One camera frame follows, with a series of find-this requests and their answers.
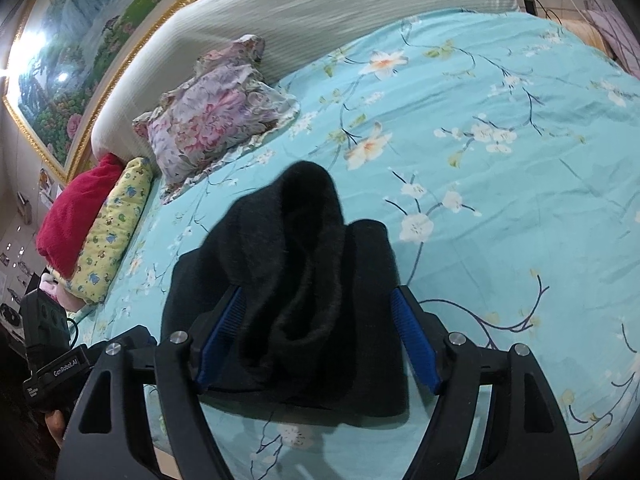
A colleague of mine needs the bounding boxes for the red plush blanket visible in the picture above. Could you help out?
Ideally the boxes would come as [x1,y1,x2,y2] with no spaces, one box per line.
[36,152,132,281]

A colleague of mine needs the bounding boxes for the gold framed landscape painting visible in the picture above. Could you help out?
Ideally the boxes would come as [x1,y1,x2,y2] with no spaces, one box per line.
[2,0,261,183]

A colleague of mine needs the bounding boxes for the white padded headboard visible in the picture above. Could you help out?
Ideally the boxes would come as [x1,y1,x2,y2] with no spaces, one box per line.
[90,0,521,171]

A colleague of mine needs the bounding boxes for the black pants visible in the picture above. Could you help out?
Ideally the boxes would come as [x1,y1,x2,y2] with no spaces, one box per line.
[161,161,411,428]

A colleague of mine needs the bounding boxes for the yellow printed pillow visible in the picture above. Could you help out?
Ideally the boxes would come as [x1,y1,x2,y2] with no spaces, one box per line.
[65,156,153,305]

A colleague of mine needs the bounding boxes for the purple floral ruffled pillow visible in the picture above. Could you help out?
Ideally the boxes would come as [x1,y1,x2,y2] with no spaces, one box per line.
[132,34,302,206]

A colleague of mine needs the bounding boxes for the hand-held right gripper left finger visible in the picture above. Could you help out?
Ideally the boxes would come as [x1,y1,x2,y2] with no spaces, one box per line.
[59,287,246,480]

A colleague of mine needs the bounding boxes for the pink striped cloth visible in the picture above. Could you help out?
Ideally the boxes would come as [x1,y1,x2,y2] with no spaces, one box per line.
[582,0,640,81]

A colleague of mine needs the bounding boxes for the person's left hand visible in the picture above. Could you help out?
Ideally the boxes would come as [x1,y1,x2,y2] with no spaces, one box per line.
[44,408,71,448]

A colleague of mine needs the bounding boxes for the light wooden nightstand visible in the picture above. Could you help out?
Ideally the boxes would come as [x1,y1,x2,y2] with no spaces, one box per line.
[570,17,619,59]

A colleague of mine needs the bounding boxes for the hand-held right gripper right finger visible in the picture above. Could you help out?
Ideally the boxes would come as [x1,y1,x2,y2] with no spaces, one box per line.
[390,285,581,480]

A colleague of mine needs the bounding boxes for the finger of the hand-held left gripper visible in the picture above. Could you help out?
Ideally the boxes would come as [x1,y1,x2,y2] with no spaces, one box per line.
[86,325,157,356]

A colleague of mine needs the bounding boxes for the blue floral bed sheet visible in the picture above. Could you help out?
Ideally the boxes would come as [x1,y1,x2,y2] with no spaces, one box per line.
[65,7,640,480]

